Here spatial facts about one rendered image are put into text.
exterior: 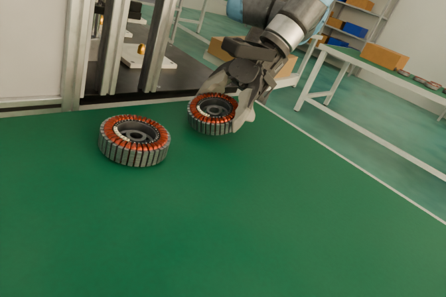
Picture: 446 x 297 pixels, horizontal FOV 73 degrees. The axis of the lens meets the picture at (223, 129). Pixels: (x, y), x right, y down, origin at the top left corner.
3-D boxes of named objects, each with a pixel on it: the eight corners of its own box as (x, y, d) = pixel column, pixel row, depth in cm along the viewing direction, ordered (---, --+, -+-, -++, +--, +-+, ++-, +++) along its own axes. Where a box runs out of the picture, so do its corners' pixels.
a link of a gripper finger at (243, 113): (255, 140, 61) (263, 99, 64) (243, 130, 57) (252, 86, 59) (241, 139, 63) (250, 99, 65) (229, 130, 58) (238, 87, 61)
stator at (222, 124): (218, 99, 70) (219, 85, 68) (250, 124, 64) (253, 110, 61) (177, 115, 65) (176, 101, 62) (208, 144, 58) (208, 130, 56)
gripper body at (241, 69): (261, 105, 66) (297, 62, 65) (245, 88, 59) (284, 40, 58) (238, 89, 70) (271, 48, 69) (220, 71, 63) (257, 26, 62)
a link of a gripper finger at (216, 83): (206, 108, 71) (240, 91, 67) (192, 97, 66) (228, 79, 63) (203, 97, 72) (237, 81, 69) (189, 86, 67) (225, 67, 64)
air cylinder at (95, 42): (91, 50, 78) (94, 28, 75) (105, 61, 74) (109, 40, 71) (72, 48, 74) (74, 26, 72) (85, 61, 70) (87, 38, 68)
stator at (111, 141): (141, 125, 57) (145, 109, 56) (179, 158, 52) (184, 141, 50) (84, 136, 49) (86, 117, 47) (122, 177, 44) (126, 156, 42)
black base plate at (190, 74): (127, 21, 124) (128, 16, 123) (235, 93, 92) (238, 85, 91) (-14, 2, 90) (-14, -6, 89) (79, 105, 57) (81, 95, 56)
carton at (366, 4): (352, 6, 646) (356, -3, 638) (370, 12, 625) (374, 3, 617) (345, 2, 616) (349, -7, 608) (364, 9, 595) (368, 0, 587)
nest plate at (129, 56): (147, 48, 94) (148, 44, 93) (176, 68, 86) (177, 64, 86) (101, 45, 83) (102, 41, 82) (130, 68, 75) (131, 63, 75)
